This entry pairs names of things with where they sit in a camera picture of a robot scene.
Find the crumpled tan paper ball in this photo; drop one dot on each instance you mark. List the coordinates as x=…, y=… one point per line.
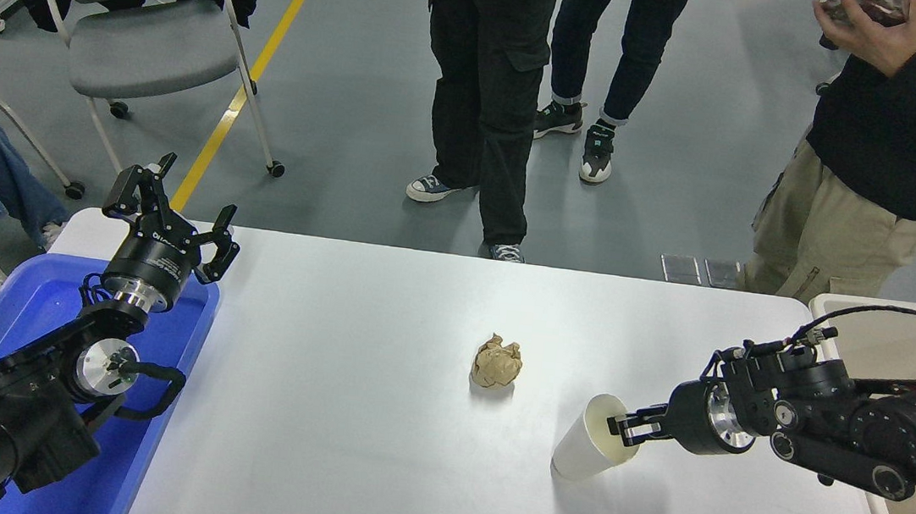
x=496, y=363

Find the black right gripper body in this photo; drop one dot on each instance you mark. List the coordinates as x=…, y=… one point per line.
x=690, y=418

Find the grey seat rolling chair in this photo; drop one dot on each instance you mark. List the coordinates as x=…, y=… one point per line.
x=148, y=46

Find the blue plastic tray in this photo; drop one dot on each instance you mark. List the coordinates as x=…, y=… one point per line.
x=166, y=362

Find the white paper cup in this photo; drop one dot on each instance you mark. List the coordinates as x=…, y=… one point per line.
x=574, y=452

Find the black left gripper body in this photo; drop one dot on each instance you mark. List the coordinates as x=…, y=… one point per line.
x=153, y=259

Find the person's left hand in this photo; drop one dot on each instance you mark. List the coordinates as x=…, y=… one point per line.
x=881, y=38

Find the metal floor plate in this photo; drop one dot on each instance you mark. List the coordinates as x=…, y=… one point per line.
x=681, y=269
x=720, y=273

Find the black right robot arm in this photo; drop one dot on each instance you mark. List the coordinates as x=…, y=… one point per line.
x=873, y=437

